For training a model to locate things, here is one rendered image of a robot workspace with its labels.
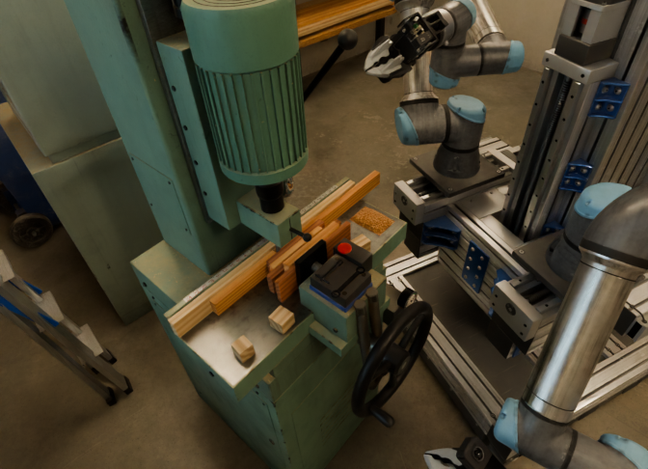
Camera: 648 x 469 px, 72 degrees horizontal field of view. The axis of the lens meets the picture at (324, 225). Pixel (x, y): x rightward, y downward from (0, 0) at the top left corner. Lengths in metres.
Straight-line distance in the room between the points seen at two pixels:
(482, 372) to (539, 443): 0.94
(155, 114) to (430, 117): 0.79
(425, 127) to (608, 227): 0.74
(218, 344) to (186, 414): 1.00
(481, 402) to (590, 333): 0.97
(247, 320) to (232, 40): 0.58
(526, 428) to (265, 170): 0.61
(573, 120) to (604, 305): 0.61
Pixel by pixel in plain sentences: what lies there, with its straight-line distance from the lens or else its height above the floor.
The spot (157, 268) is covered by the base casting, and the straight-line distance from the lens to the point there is 1.31.
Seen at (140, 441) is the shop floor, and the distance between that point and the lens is 1.98.
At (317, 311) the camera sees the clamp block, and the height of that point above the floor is 0.92.
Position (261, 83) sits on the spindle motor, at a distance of 0.73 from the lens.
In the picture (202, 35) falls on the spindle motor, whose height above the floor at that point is 1.47.
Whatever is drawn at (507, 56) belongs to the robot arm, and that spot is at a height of 1.26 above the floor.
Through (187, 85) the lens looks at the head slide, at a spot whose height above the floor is 1.36.
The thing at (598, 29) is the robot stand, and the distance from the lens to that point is 1.19.
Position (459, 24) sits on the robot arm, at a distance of 1.11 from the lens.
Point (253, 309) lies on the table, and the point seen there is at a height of 0.90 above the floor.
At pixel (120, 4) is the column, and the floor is 1.49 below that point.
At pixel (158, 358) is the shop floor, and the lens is 2.14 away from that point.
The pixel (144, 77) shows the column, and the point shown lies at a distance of 0.92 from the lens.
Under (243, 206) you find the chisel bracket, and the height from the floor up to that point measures 1.06.
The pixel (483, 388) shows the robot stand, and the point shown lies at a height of 0.23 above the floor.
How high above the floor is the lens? 1.70
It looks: 43 degrees down
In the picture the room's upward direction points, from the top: 4 degrees counter-clockwise
